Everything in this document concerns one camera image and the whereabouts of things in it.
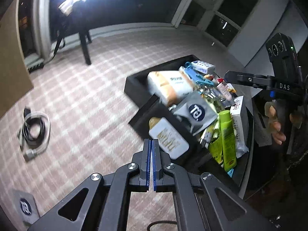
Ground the white blue pill blister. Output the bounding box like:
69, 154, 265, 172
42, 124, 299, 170
191, 60, 216, 74

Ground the grey sachet round logo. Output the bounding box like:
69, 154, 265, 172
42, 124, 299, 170
172, 91, 218, 136

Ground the white box in bin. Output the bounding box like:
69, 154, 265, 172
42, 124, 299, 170
230, 95, 249, 159

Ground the black snack pouch white label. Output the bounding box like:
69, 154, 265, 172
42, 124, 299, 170
128, 94, 205, 171

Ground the lime green tube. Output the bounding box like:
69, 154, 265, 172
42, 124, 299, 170
219, 110, 236, 172

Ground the small pink tube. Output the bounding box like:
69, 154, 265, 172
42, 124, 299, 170
217, 83, 233, 102

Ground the white usb cable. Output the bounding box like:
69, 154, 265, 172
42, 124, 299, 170
18, 111, 51, 162

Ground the person right hand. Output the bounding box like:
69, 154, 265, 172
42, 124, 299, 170
264, 100, 305, 146

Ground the grey sachet on floor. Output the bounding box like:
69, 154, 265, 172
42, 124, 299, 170
13, 189, 40, 226

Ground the black tripod stand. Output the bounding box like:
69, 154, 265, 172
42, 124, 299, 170
50, 0, 92, 65

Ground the light wood cabinet panel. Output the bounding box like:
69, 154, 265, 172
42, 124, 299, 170
0, 0, 33, 116

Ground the black power strip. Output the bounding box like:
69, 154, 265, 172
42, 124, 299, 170
28, 62, 44, 74

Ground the black storage bin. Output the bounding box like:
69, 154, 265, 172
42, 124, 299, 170
124, 54, 254, 193

